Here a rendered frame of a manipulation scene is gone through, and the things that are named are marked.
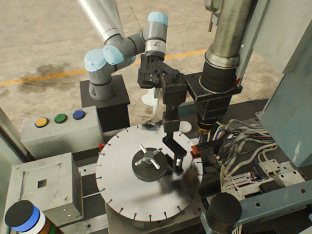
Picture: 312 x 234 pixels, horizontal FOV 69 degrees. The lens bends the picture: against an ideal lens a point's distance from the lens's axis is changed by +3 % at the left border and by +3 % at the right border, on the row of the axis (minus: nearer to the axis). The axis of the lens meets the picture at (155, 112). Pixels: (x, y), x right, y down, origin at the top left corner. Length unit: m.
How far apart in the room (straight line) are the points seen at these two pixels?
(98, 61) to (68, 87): 1.50
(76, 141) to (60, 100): 1.50
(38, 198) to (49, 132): 0.25
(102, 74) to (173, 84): 0.67
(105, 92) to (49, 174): 0.53
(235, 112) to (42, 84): 2.10
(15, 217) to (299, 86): 0.52
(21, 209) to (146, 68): 0.53
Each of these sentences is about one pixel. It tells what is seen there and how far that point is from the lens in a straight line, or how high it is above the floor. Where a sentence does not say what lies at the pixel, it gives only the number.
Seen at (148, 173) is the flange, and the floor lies 0.96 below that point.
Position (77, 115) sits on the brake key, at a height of 0.91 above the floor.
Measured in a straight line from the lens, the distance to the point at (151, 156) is 0.66.
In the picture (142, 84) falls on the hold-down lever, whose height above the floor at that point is 1.22.
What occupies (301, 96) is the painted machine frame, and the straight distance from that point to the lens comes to 0.41.
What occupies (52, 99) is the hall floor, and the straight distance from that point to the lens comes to 2.49.
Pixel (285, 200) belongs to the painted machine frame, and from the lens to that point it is 0.64.
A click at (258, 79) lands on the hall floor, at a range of 2.75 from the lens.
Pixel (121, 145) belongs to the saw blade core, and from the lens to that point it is 0.75.
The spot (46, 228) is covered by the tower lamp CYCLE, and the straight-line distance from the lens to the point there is 0.55.
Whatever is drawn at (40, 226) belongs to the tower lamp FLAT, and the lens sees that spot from 0.53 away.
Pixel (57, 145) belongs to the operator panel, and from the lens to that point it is 0.98.
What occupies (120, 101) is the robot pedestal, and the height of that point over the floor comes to 0.75.
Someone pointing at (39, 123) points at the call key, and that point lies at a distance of 0.97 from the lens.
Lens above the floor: 1.57
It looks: 47 degrees down
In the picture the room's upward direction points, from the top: straight up
